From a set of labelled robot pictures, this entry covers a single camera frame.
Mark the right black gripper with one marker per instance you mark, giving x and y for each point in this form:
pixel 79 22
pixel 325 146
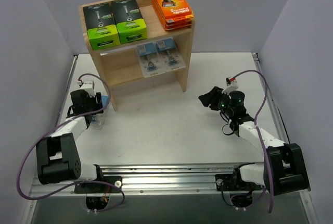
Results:
pixel 215 99

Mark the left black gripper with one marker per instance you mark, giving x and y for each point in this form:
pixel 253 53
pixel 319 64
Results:
pixel 94 109

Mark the green black razor box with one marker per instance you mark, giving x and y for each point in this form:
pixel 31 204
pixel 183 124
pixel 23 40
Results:
pixel 130 24
pixel 101 26

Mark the orange Fusion box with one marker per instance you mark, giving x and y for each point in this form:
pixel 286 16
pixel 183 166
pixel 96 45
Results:
pixel 173 10
pixel 182 20
pixel 177 26

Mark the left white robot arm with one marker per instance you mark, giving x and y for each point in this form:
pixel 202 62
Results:
pixel 56 154

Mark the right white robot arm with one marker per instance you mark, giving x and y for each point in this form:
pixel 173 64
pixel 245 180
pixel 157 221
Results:
pixel 283 168

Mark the wooden two-tier shelf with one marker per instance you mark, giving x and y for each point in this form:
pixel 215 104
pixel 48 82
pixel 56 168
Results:
pixel 119 65

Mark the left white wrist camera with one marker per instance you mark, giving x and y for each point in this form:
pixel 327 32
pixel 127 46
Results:
pixel 88 86

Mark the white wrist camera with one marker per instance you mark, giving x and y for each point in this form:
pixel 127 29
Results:
pixel 88 86
pixel 232 85

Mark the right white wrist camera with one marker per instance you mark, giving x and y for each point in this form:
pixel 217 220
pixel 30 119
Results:
pixel 232 85

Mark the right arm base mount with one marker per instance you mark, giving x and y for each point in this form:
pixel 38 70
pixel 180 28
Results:
pixel 227 182

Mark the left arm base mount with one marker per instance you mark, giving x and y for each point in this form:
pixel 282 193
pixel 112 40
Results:
pixel 111 184

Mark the aluminium frame rail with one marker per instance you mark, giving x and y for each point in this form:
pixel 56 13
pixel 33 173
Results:
pixel 170 179

